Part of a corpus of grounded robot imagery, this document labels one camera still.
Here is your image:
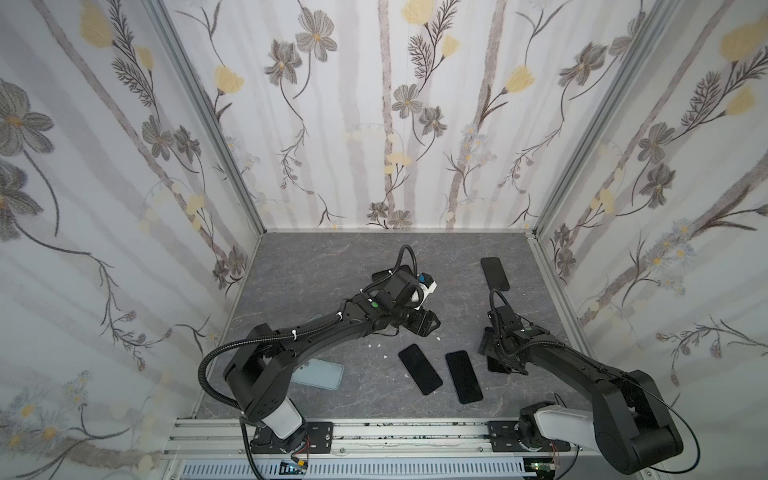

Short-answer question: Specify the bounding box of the black phone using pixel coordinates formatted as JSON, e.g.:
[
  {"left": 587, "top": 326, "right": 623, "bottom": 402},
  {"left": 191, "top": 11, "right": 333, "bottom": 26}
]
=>
[
  {"left": 445, "top": 350, "right": 483, "bottom": 405},
  {"left": 398, "top": 344, "right": 443, "bottom": 396},
  {"left": 486, "top": 356, "right": 509, "bottom": 374}
]

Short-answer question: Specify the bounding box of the black phone case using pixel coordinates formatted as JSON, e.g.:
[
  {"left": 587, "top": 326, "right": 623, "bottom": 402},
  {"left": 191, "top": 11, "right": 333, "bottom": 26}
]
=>
[
  {"left": 371, "top": 267, "right": 399, "bottom": 285},
  {"left": 480, "top": 257, "right": 510, "bottom": 292}
]

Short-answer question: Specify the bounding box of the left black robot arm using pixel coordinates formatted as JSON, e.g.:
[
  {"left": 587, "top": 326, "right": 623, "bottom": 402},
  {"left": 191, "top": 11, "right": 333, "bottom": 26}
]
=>
[{"left": 197, "top": 267, "right": 440, "bottom": 453}]

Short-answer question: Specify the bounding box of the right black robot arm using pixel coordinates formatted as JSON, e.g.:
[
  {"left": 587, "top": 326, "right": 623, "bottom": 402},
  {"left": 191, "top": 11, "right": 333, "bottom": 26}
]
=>
[{"left": 480, "top": 289, "right": 684, "bottom": 474}]

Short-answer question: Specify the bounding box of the lower translucent green case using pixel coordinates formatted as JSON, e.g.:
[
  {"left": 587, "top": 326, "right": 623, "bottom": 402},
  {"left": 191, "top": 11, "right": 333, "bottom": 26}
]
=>
[{"left": 291, "top": 359, "right": 344, "bottom": 391}]

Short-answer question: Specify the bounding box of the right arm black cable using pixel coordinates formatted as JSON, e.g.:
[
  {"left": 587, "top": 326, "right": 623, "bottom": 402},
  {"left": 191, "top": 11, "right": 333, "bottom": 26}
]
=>
[{"left": 487, "top": 289, "right": 702, "bottom": 475}]

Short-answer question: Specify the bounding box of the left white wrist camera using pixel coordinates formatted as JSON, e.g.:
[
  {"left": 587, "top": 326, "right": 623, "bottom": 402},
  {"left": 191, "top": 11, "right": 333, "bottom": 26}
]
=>
[{"left": 411, "top": 273, "right": 437, "bottom": 305}]

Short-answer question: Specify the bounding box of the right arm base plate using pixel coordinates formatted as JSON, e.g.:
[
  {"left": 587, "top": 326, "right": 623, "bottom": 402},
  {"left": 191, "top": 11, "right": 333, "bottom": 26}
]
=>
[{"left": 487, "top": 420, "right": 571, "bottom": 453}]

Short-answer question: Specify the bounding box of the aluminium mounting rail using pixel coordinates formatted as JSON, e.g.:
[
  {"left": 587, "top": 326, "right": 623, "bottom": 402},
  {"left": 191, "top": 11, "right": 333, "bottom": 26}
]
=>
[{"left": 161, "top": 417, "right": 655, "bottom": 462}]

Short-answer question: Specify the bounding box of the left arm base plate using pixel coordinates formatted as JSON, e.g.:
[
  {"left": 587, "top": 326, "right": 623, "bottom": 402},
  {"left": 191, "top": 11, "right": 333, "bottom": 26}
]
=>
[{"left": 249, "top": 422, "right": 334, "bottom": 454}]

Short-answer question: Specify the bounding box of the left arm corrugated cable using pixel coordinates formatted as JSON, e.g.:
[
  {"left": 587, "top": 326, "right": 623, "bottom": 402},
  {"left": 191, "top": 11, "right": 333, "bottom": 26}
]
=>
[{"left": 196, "top": 244, "right": 421, "bottom": 480}]

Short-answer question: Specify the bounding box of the white perforated cable duct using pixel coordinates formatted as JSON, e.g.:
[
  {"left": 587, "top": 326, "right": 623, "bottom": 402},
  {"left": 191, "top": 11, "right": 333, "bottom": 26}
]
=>
[{"left": 179, "top": 458, "right": 535, "bottom": 480}]

